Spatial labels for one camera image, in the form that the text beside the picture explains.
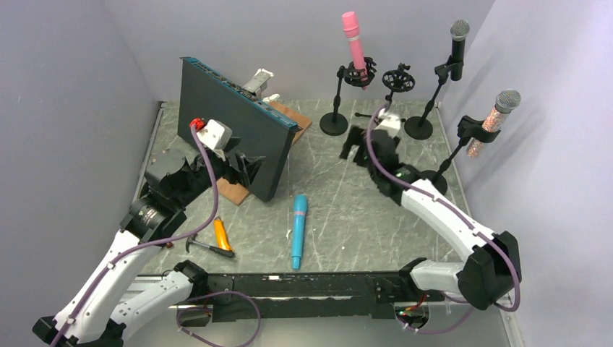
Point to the wooden board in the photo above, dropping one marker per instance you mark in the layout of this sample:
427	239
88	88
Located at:
236	193

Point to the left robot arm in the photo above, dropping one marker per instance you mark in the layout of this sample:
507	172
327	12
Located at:
97	316

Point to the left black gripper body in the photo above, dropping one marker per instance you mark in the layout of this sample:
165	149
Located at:
223	168

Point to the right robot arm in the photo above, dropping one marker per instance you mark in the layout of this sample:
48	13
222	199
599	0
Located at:
489	271

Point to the round-base stand with shock mount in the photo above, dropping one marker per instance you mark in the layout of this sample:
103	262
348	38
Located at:
334	123

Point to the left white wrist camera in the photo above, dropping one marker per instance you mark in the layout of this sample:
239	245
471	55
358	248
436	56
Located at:
212	135

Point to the small black hammer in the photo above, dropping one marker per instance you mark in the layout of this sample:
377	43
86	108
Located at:
191	240

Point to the black tripod shock-mount stand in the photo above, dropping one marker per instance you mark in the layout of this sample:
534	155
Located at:
398	80

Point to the silver white bracket stand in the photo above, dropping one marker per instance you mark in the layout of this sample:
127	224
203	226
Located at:
254	88

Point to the blue microphone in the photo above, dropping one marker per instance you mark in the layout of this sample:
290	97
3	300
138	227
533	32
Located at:
300	208

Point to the pink microphone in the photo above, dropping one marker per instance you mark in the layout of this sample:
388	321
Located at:
351	29

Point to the round-base stand black mic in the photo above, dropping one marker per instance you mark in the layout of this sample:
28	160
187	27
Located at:
420	128

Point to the glitter microphone silver grille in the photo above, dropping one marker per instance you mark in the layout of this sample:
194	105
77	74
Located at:
505	103

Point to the round-base stand glitter mic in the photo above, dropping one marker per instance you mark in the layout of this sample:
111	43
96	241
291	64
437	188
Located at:
468	129

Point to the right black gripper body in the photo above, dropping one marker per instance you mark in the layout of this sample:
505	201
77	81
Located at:
396	141

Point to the orange utility knife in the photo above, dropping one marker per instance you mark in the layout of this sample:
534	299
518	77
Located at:
221	235

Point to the dark grey rack unit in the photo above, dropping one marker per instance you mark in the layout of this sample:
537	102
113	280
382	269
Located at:
261	135

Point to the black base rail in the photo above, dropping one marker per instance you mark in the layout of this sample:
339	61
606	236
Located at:
240	296

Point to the black microphone silver grille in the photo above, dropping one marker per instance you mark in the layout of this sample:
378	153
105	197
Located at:
459	31

